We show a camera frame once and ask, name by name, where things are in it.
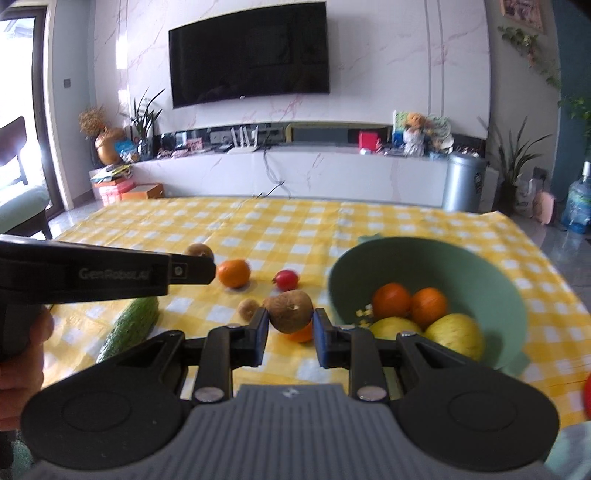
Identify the white marble tv cabinet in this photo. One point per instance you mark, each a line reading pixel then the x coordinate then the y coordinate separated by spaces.
pixel 323 170

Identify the teddy bear in white pot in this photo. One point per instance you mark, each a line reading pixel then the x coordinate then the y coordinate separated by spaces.
pixel 414 136

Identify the blue snack bag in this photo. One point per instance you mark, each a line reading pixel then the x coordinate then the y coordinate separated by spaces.
pixel 124 150

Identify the small photo frame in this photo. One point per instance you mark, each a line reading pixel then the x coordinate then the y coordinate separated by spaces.
pixel 196 145

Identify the yellow checked tablecloth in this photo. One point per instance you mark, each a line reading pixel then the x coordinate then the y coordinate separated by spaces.
pixel 300 230

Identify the framed wall picture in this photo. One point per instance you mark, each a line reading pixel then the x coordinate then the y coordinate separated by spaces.
pixel 521 14

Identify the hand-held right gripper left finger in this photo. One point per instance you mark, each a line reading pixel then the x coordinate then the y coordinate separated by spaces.
pixel 259 337

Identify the green pothos plant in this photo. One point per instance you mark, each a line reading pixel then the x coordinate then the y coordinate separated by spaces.
pixel 577 106

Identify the person's left hand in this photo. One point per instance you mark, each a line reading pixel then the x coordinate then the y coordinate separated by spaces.
pixel 23 383

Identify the trailing wall vine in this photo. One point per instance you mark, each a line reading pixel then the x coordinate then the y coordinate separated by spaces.
pixel 526 41

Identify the round paper fan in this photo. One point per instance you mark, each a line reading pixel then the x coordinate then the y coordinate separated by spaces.
pixel 438 129

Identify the white plastic bag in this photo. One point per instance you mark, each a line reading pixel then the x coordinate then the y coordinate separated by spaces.
pixel 525 190

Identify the potted snake plant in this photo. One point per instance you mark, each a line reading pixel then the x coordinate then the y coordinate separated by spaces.
pixel 508 196

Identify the silver trash can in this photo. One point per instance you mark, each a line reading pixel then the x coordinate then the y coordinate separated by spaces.
pixel 464 182

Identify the white router with antennas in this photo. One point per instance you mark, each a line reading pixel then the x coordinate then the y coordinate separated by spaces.
pixel 242 148

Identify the dried yellow flowers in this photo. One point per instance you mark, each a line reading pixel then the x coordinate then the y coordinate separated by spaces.
pixel 92 120

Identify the red box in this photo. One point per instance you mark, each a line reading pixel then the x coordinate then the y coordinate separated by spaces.
pixel 368 141

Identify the gold gourd vase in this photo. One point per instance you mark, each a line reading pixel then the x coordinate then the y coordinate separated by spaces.
pixel 109 146

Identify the colourful picture card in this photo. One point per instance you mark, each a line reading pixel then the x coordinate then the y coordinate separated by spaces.
pixel 398 122

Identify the yellow-green mango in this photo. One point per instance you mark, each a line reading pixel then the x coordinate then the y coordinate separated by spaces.
pixel 455 334
pixel 395 327

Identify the black wall television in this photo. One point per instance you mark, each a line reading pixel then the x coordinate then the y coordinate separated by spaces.
pixel 249 53

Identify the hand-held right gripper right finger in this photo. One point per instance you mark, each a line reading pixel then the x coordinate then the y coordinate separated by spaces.
pixel 323 341

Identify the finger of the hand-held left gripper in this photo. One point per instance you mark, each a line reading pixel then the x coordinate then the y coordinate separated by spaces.
pixel 189 270

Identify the green orchid plant in vase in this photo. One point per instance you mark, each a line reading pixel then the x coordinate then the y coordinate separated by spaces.
pixel 143 122

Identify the pink boxes stack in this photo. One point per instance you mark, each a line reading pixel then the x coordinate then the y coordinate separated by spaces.
pixel 111 194

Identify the orange mandarin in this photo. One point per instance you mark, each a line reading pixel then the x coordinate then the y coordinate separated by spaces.
pixel 302 335
pixel 391 300
pixel 234 273
pixel 429 307

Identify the brown kiwi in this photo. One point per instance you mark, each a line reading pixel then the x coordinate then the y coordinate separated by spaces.
pixel 199 250
pixel 248 308
pixel 291 311

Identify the pile of papers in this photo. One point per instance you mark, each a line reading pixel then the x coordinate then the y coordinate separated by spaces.
pixel 111 173

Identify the blue water jug with pump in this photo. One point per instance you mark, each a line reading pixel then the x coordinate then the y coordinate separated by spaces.
pixel 577 205

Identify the dark wooden chair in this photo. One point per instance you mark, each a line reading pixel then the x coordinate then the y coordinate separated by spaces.
pixel 14 152

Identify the green cucumber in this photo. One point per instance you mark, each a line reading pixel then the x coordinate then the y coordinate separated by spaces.
pixel 131 327

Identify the green colander bowl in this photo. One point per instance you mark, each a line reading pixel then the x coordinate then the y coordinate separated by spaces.
pixel 461 277

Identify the orange cardboard box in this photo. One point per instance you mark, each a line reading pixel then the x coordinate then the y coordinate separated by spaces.
pixel 147 191

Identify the red mug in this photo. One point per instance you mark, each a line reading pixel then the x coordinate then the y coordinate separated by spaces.
pixel 588 394

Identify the small red tomato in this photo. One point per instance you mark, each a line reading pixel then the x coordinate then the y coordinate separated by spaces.
pixel 286 280

